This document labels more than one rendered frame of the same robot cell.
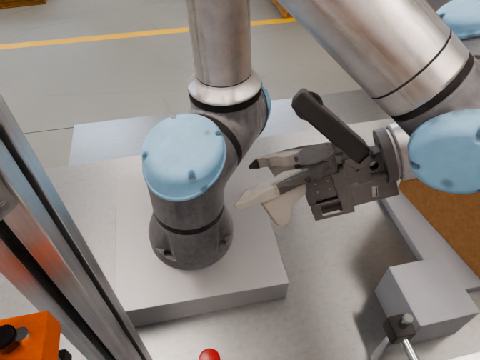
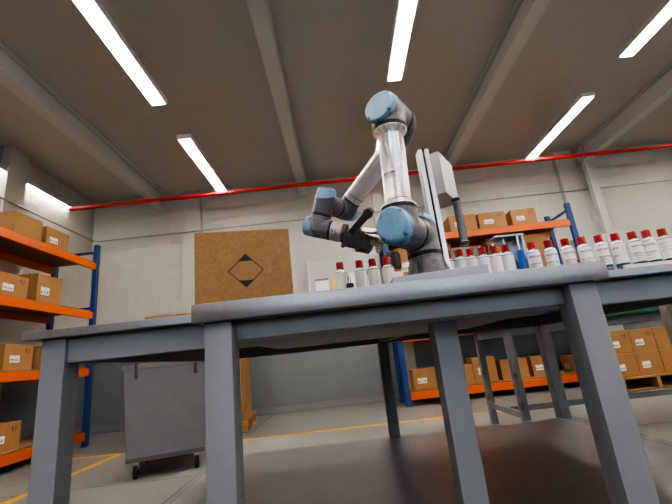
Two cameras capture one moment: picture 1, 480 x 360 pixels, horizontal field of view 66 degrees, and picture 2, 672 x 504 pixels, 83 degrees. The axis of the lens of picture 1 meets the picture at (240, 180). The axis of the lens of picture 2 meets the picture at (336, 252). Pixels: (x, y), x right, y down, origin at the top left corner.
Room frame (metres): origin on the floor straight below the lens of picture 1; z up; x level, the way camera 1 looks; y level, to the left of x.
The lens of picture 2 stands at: (1.68, 0.03, 0.69)
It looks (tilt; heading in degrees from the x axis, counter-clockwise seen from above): 16 degrees up; 191
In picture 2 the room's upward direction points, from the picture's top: 6 degrees counter-clockwise
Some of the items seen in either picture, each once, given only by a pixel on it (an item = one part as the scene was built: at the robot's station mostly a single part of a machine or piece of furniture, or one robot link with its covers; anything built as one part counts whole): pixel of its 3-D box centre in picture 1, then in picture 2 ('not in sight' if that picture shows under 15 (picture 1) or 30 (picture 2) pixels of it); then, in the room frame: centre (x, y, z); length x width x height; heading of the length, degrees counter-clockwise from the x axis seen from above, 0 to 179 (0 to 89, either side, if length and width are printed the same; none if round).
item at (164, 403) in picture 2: not in sight; (170, 402); (-1.37, -2.11, 0.48); 0.89 x 0.63 x 0.96; 30
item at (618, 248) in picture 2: not in sight; (620, 256); (-0.16, 0.93, 0.98); 0.05 x 0.05 x 0.20
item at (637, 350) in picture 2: not in sight; (616, 357); (-3.96, 2.37, 0.32); 1.20 x 0.83 x 0.64; 10
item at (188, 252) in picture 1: (190, 216); (427, 268); (0.38, 0.09, 0.95); 0.15 x 0.15 x 0.10
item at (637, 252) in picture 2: not in sight; (638, 254); (-0.18, 1.00, 0.98); 0.05 x 0.05 x 0.20
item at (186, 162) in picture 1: (187, 168); (419, 235); (0.38, 0.08, 1.06); 0.13 x 0.12 x 0.14; 154
